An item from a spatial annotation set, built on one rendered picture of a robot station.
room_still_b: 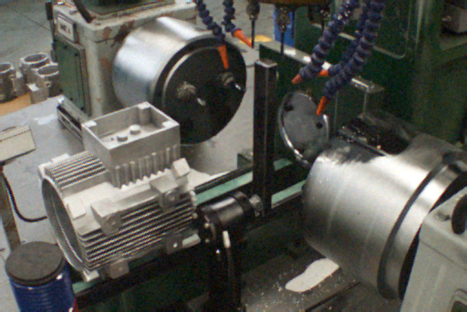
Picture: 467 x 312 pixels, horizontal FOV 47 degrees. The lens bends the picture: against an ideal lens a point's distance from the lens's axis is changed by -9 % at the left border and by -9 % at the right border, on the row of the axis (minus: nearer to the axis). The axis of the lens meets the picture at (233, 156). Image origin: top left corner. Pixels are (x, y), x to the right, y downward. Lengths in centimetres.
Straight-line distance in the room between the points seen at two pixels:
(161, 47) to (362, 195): 57
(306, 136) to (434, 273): 52
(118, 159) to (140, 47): 44
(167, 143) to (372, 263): 35
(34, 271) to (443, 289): 47
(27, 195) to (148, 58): 45
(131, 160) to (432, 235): 44
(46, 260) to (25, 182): 92
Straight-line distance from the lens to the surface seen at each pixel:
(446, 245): 67
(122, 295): 95
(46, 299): 52
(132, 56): 123
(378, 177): 78
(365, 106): 101
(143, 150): 85
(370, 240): 78
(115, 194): 85
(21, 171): 149
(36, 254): 53
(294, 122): 115
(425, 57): 106
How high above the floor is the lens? 155
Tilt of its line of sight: 31 degrees down
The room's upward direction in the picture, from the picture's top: straight up
